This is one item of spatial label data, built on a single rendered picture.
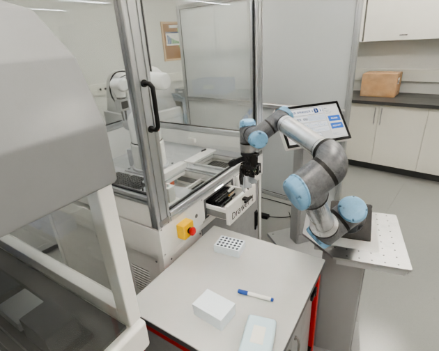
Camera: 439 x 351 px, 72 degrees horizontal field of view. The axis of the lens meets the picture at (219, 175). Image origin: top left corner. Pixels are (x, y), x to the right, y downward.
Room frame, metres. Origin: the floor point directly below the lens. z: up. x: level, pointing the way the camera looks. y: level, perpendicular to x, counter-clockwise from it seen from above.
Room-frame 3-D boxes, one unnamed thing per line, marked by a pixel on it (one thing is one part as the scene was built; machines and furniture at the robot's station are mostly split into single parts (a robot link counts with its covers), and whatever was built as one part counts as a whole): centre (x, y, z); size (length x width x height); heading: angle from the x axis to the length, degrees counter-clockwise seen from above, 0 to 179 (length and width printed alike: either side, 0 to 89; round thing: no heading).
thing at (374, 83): (3.98, -2.14, 1.04); 0.41 x 0.32 x 0.28; 48
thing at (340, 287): (1.24, -0.61, 0.38); 0.30 x 0.30 x 0.76; 68
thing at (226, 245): (1.15, -0.03, 0.78); 0.12 x 0.08 x 0.04; 63
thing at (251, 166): (1.36, -0.15, 1.10); 0.09 x 0.08 x 0.12; 56
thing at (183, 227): (1.17, 0.17, 0.88); 0.07 x 0.05 x 0.07; 146
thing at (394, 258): (1.24, -0.63, 0.70); 0.45 x 0.44 x 0.12; 68
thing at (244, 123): (1.36, -0.14, 1.26); 0.09 x 0.08 x 0.11; 13
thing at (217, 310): (0.79, 0.05, 0.79); 0.13 x 0.09 x 0.05; 52
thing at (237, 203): (1.38, -0.11, 0.87); 0.29 x 0.02 x 0.11; 146
